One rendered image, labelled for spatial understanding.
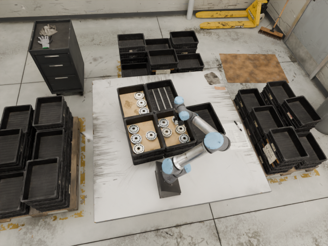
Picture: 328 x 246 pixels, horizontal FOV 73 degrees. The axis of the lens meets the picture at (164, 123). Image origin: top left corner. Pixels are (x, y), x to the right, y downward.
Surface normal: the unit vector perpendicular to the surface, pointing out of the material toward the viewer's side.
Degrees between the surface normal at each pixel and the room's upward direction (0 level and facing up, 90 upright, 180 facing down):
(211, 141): 40
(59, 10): 90
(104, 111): 0
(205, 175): 0
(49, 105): 0
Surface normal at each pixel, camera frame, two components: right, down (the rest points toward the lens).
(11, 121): 0.07, -0.55
